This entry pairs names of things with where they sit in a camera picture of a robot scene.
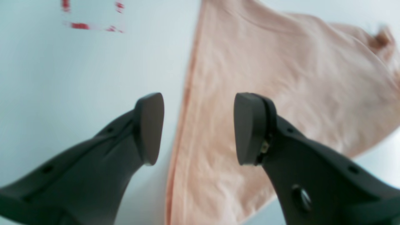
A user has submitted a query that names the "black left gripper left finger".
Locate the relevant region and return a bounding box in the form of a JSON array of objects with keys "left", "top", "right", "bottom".
[{"left": 0, "top": 93, "right": 164, "bottom": 225}]

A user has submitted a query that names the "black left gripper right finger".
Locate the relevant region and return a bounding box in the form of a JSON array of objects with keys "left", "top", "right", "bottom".
[{"left": 234, "top": 92, "right": 400, "bottom": 225}]

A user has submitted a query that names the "peach pink T-shirt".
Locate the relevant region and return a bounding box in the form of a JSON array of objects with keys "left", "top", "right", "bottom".
[{"left": 165, "top": 0, "right": 400, "bottom": 225}]

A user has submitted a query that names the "red tape rectangle marking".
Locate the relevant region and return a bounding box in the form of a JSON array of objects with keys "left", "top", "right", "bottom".
[{"left": 60, "top": 0, "right": 126, "bottom": 33}]

